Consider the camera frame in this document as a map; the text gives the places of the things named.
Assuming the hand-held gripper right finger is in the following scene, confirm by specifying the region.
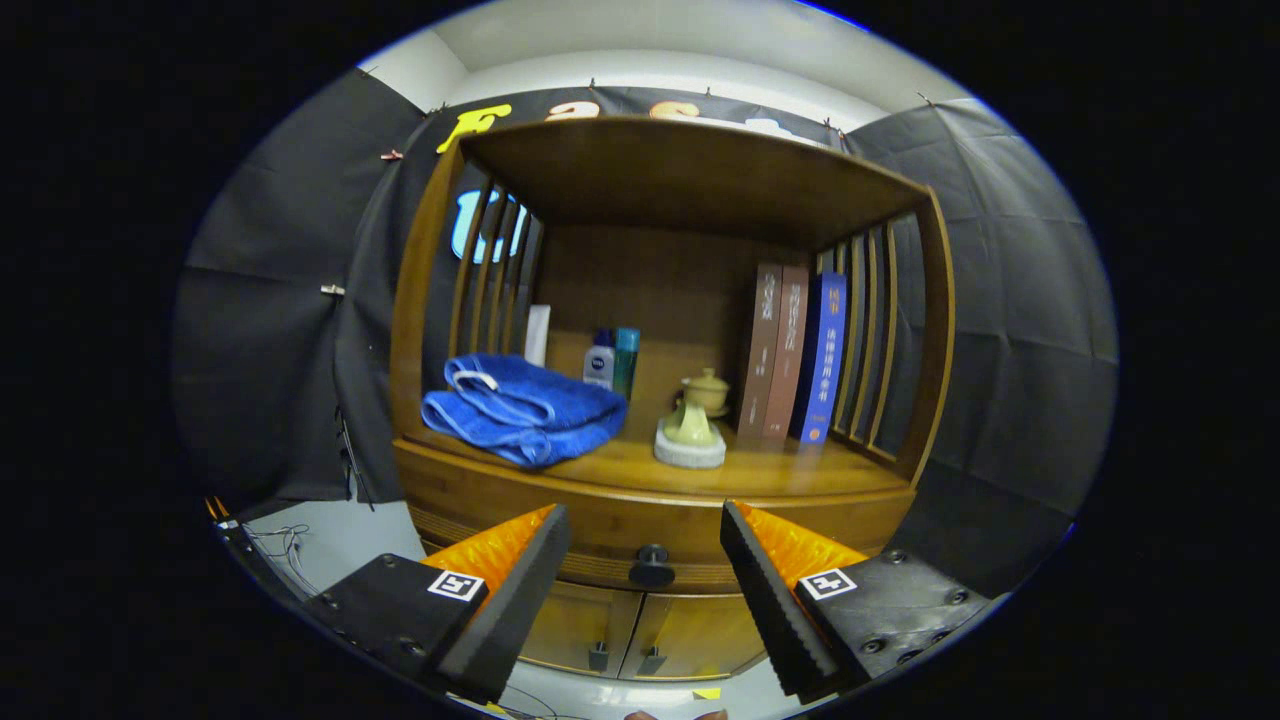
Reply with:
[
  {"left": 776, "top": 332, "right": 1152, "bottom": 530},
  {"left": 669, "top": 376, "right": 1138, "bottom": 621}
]
[{"left": 720, "top": 500, "right": 1001, "bottom": 701}]

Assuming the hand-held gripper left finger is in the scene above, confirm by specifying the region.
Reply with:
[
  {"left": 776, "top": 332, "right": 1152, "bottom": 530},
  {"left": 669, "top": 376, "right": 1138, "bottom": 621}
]
[{"left": 300, "top": 503, "right": 571, "bottom": 704}]

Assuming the wooden drawer with black knob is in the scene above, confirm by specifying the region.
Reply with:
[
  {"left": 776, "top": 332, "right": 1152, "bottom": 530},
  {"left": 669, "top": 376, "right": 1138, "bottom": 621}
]
[{"left": 405, "top": 490, "right": 913, "bottom": 595}]

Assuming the green scrub brush white base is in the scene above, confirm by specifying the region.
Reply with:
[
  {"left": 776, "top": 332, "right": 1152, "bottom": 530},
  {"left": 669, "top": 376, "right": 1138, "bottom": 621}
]
[{"left": 654, "top": 400, "right": 728, "bottom": 470}]

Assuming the wooden cabinet door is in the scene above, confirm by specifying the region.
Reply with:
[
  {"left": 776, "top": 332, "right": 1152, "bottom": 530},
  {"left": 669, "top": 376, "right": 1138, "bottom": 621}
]
[
  {"left": 518, "top": 580, "right": 646, "bottom": 679},
  {"left": 620, "top": 592, "right": 769, "bottom": 681}
]

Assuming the wooden countertop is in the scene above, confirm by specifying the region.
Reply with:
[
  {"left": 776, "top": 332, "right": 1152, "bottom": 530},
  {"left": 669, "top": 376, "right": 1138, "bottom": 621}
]
[{"left": 395, "top": 400, "right": 916, "bottom": 501}]

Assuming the wooden cabinet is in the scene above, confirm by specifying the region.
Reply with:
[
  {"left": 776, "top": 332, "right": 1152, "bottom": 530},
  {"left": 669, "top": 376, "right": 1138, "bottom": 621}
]
[{"left": 388, "top": 115, "right": 956, "bottom": 683}]

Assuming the blue folded towel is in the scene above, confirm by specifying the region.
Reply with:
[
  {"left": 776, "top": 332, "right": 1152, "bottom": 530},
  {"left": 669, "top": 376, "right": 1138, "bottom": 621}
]
[{"left": 420, "top": 352, "right": 629, "bottom": 469}]

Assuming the beige lidded tea cup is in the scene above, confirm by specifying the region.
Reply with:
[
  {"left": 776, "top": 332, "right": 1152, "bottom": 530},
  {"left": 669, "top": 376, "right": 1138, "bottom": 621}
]
[{"left": 682, "top": 368, "right": 731, "bottom": 419}]

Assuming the reddish brown book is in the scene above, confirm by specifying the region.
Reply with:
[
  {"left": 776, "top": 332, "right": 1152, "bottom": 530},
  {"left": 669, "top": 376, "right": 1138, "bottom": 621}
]
[{"left": 763, "top": 265, "right": 811, "bottom": 441}]

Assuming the white bottle with blue cap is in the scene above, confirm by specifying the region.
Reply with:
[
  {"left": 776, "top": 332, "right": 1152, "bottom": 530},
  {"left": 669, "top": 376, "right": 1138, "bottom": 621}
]
[{"left": 583, "top": 330, "right": 616, "bottom": 391}]

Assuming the blue book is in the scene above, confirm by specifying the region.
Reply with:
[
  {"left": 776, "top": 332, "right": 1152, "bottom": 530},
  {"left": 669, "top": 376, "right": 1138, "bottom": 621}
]
[{"left": 797, "top": 272, "right": 848, "bottom": 446}]

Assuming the teal bottle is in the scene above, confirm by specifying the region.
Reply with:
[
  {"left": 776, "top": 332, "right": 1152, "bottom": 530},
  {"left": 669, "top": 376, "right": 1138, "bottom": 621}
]
[{"left": 612, "top": 327, "right": 641, "bottom": 403}]

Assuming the black backdrop cloth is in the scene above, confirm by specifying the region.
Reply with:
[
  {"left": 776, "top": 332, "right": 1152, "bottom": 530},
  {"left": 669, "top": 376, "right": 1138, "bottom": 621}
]
[{"left": 172, "top": 70, "right": 1118, "bottom": 601}]

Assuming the black floor cable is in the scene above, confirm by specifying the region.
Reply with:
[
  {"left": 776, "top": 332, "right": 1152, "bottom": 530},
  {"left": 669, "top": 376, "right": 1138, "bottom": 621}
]
[{"left": 488, "top": 685, "right": 563, "bottom": 720}]

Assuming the white cable bundle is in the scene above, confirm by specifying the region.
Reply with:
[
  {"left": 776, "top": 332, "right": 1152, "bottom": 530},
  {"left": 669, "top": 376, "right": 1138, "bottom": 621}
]
[{"left": 245, "top": 522, "right": 313, "bottom": 596}]

